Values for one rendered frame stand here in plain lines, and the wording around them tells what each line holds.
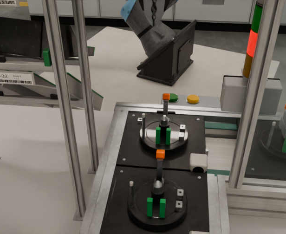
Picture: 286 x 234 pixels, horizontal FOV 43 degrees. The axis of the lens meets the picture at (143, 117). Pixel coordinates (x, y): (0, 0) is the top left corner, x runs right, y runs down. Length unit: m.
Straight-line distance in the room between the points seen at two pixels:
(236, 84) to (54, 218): 0.58
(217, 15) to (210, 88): 2.62
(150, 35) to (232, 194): 0.77
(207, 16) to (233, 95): 3.28
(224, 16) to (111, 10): 1.20
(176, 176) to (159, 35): 0.71
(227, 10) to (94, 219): 3.41
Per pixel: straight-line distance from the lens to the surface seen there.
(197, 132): 1.09
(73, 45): 0.90
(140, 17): 1.51
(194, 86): 1.51
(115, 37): 1.91
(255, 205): 1.02
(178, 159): 1.00
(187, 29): 1.52
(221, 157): 1.10
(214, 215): 0.90
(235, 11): 4.08
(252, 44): 0.77
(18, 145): 1.27
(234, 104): 0.83
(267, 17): 0.71
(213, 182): 0.97
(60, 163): 1.17
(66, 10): 4.25
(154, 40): 1.50
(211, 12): 4.06
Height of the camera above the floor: 1.66
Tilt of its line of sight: 37 degrees down
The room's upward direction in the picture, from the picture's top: straight up
